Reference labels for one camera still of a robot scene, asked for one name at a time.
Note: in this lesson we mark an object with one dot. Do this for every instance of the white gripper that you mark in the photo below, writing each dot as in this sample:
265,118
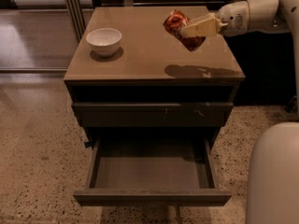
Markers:
234,20

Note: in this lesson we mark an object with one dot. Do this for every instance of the red coke can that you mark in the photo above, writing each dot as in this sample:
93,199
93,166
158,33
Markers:
174,23

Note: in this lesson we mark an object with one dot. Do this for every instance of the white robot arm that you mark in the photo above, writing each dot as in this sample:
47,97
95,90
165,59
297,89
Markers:
273,182

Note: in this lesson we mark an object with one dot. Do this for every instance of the brown drawer cabinet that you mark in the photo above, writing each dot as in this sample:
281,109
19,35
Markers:
151,66

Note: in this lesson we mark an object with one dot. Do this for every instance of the closed grey top drawer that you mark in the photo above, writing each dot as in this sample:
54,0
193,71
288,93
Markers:
152,114

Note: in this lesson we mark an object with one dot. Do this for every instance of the open grey middle drawer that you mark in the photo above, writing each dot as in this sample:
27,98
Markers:
131,172

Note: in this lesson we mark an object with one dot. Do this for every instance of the white ceramic bowl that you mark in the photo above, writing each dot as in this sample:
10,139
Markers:
104,41

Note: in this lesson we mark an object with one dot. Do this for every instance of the dark object on floor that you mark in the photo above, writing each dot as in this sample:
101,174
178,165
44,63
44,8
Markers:
291,106

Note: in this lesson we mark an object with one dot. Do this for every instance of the blue tape piece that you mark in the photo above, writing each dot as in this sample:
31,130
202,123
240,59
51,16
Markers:
88,144

